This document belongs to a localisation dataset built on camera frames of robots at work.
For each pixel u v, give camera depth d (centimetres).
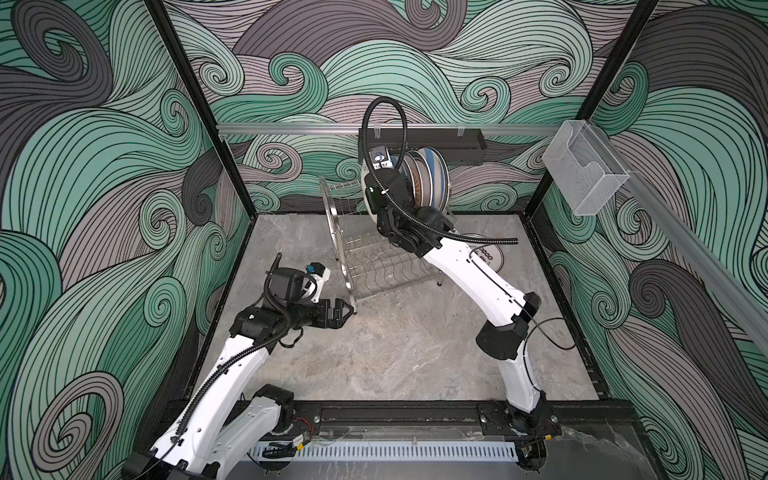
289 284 56
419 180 68
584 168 79
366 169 47
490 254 107
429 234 47
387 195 47
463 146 95
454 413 76
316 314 64
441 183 71
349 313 70
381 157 56
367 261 103
